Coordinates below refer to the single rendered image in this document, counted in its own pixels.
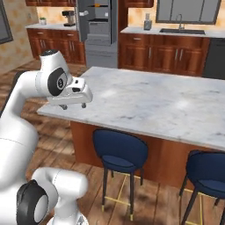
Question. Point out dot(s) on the grey framed window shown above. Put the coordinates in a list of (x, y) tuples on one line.
[(187, 11)]

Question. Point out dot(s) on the brown wooden wall cupboards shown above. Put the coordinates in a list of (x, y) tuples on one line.
[(139, 3), (49, 2)]

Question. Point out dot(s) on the black coffee machine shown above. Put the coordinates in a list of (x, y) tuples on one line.
[(68, 18)]

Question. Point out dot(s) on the dark framed window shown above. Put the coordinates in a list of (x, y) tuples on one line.
[(5, 25)]

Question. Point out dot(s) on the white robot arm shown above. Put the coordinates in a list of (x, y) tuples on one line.
[(17, 137)]

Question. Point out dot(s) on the wooden island counter marble top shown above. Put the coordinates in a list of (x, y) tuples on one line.
[(140, 117)]

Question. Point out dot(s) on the black sink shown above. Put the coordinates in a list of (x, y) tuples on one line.
[(182, 31)]

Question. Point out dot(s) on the brown wooden base cupboards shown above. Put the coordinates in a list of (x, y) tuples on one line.
[(55, 44), (164, 52)]

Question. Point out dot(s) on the grey tap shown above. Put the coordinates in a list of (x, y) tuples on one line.
[(179, 21)]

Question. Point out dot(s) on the small potted plant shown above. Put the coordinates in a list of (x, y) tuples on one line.
[(43, 20)]

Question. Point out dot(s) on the grey fridge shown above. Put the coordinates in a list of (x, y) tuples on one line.
[(101, 38)]

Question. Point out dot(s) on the black dishwasher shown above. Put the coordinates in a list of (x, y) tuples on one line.
[(215, 58)]

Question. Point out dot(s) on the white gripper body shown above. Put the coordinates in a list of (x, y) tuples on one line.
[(73, 95)]

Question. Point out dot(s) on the grey fridge door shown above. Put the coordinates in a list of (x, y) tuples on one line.
[(82, 20)]

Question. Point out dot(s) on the blue bar stool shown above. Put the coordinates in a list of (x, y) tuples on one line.
[(121, 159), (206, 181)]

